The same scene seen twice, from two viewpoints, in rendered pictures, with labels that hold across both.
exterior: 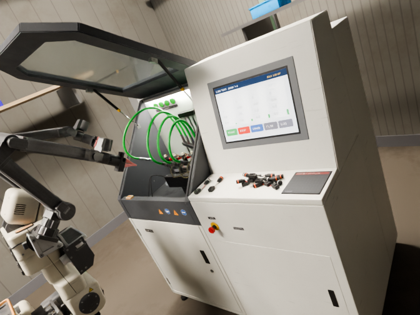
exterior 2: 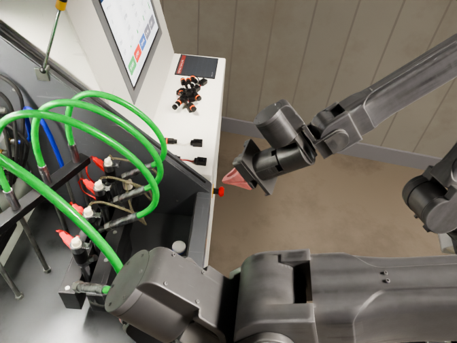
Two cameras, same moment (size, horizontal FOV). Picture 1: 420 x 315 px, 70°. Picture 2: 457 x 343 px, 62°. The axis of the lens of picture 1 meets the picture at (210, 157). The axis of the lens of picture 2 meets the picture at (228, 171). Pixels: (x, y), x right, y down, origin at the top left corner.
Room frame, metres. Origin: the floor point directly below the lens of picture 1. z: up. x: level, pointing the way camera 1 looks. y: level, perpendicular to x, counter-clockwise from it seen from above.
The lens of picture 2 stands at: (1.95, 0.76, 1.79)
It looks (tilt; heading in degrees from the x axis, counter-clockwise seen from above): 45 degrees down; 224
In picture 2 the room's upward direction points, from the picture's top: 6 degrees clockwise
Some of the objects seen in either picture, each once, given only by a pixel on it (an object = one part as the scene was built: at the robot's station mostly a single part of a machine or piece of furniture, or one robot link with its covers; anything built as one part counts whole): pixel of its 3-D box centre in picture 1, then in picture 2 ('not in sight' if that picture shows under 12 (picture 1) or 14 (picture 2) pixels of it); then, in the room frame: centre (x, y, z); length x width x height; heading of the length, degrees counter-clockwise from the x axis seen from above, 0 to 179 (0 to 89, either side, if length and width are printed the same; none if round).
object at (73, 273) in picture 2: (191, 182); (106, 248); (1.76, 0.17, 0.91); 0.34 x 0.10 x 0.15; 45
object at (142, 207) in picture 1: (157, 209); (190, 304); (1.67, 0.42, 0.87); 0.62 x 0.04 x 0.16; 45
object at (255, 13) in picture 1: (270, 5); not in sight; (2.88, -1.05, 1.70); 0.32 x 0.22 x 0.10; 36
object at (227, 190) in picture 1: (255, 186); (189, 106); (1.24, -0.14, 0.96); 0.70 x 0.22 x 0.03; 45
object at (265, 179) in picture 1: (259, 178); (190, 90); (1.22, -0.16, 1.01); 0.23 x 0.11 x 0.06; 45
